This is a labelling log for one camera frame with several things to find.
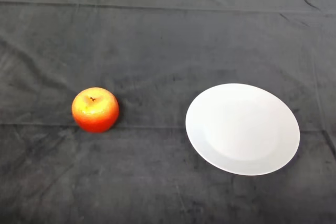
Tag white round plate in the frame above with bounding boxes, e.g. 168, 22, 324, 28
185, 83, 301, 176

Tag red yellow apple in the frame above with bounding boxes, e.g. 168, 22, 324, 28
71, 87, 120, 133

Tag black cloth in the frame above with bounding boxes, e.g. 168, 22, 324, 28
0, 0, 336, 224

